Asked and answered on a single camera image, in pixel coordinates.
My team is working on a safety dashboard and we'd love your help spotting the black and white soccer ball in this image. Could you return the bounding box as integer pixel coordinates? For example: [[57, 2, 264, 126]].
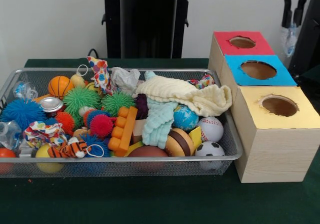
[[194, 141, 226, 171]]

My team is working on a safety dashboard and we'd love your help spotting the cream muslin cloth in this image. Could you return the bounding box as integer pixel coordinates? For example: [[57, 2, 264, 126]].
[[132, 78, 233, 118]]

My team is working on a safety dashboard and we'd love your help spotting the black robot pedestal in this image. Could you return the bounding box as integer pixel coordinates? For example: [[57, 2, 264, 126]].
[[96, 0, 202, 59]]

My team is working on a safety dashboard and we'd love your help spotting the orange plastic building block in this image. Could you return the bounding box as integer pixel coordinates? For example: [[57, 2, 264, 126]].
[[107, 106, 139, 158]]

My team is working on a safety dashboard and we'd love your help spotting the silver mesh bin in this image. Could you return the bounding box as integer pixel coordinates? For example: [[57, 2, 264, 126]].
[[0, 68, 244, 179]]

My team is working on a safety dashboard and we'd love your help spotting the brown toy football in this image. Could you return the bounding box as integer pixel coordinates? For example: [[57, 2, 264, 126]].
[[127, 145, 169, 159]]

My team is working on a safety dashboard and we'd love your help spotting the wooden box with three holes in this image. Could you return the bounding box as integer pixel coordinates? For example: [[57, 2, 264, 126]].
[[207, 30, 320, 184]]

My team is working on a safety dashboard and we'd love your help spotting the orange toy basketball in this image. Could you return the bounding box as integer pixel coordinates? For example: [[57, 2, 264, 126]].
[[47, 75, 75, 100]]

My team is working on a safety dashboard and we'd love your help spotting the blue globe ball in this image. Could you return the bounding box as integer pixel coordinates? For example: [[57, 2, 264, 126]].
[[173, 105, 200, 132]]

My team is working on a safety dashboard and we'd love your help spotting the mint green muslin cloth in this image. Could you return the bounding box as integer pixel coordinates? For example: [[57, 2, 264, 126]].
[[141, 70, 179, 150]]

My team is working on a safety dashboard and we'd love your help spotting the white baseball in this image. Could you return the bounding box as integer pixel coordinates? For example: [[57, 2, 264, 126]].
[[197, 116, 225, 143]]

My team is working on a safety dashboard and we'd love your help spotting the orange striped tiger plush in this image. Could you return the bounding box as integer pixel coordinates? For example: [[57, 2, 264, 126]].
[[47, 137, 92, 159]]

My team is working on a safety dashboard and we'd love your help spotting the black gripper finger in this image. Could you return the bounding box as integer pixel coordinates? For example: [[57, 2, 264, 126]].
[[281, 0, 293, 27], [292, 0, 308, 26]]

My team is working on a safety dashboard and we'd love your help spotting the toy burger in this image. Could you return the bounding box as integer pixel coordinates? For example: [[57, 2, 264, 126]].
[[164, 128, 195, 157]]

